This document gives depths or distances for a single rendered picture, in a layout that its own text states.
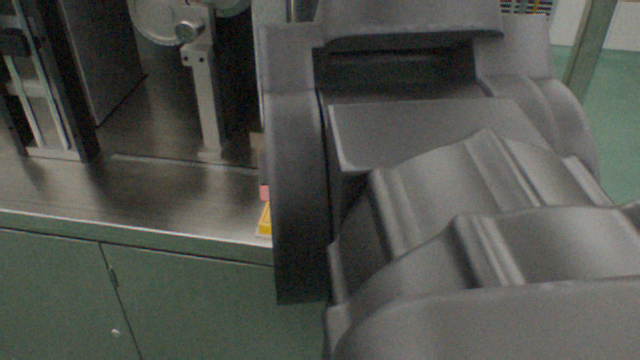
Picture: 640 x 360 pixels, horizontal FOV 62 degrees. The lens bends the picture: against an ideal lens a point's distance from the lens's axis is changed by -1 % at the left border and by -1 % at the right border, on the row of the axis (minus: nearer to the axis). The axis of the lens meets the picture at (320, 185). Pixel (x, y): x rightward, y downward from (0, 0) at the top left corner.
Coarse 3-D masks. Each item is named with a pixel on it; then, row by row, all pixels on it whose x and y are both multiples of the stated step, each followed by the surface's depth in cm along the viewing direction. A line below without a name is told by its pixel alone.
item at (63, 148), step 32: (0, 0) 92; (32, 0) 89; (0, 32) 95; (32, 32) 95; (64, 32) 97; (0, 64) 101; (64, 64) 98; (0, 96) 103; (64, 96) 100; (32, 128) 108; (64, 128) 107
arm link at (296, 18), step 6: (294, 0) 48; (300, 0) 46; (306, 0) 46; (312, 0) 46; (318, 0) 46; (294, 6) 48; (300, 6) 47; (306, 6) 47; (312, 6) 47; (294, 12) 48; (300, 12) 47; (306, 12) 47; (312, 12) 47; (294, 18) 49; (300, 18) 48; (306, 18) 48; (312, 18) 47
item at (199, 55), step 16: (192, 16) 95; (208, 16) 96; (208, 32) 97; (192, 48) 97; (208, 48) 97; (192, 64) 98; (208, 64) 98; (208, 80) 103; (208, 96) 105; (208, 112) 107; (208, 128) 110; (208, 144) 112; (224, 144) 113
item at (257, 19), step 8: (256, 0) 98; (264, 0) 103; (272, 0) 108; (280, 0) 115; (256, 8) 98; (264, 8) 104; (272, 8) 109; (280, 8) 116; (256, 16) 99; (264, 16) 104; (272, 16) 110; (280, 16) 116; (256, 24) 100; (256, 32) 100; (256, 40) 101; (256, 48) 102; (256, 56) 103; (256, 64) 104; (256, 72) 105
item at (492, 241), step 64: (384, 192) 12; (448, 192) 11; (512, 192) 11; (576, 192) 12; (384, 256) 11; (448, 256) 9; (512, 256) 9; (576, 256) 8; (384, 320) 5; (448, 320) 5; (512, 320) 5; (576, 320) 5
